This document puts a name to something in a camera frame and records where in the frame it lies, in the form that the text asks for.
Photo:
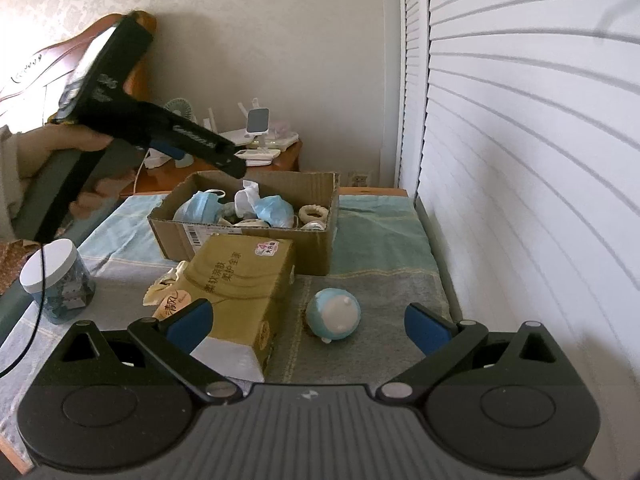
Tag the cardboard box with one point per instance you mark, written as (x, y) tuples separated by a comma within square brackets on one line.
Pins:
[(310, 250)]

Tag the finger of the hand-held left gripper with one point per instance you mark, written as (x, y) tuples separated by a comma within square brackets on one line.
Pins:
[(200, 137)]

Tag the person's left hand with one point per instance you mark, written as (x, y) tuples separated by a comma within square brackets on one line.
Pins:
[(60, 140)]

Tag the round blue toy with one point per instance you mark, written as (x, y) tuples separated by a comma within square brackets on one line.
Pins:
[(332, 315)]

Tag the grey bed sheet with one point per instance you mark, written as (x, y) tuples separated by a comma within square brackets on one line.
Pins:
[(385, 300)]

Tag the brown patterned cloth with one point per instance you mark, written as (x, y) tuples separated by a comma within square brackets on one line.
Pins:
[(10, 270)]

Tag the wooden bedside cabinet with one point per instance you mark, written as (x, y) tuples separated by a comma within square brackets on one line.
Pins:
[(160, 178)]

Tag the small white desk fan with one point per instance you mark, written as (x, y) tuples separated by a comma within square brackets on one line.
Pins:
[(176, 107)]

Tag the white louvred door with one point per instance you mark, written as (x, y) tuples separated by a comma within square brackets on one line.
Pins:
[(525, 160), (415, 85)]

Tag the teal bed blanket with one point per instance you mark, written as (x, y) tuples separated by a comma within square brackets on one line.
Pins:
[(380, 240)]

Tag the white router with antennas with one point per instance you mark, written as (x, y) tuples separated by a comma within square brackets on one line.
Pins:
[(232, 136)]

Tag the white wall socket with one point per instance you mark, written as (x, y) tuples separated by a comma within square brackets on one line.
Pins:
[(359, 179)]

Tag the white modem box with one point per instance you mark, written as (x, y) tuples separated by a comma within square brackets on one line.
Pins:
[(282, 141)]

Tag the blue face mask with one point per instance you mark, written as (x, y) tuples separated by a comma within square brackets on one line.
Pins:
[(275, 211), (197, 208)]

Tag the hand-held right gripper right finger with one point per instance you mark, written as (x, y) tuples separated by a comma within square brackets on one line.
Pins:
[(425, 330)]

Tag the yellow tissue pack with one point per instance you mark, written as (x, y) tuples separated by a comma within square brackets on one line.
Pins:
[(235, 285)]

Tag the wooden headboard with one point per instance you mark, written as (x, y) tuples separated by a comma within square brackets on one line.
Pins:
[(25, 85)]

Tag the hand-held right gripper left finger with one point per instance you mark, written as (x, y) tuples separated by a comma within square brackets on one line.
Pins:
[(192, 325)]

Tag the jar with white lid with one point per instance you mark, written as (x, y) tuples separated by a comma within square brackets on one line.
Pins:
[(55, 280)]

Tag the white landline phone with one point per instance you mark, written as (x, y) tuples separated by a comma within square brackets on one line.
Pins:
[(257, 156)]

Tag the white crumpled cloth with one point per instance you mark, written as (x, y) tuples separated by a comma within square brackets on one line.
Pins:
[(247, 200)]

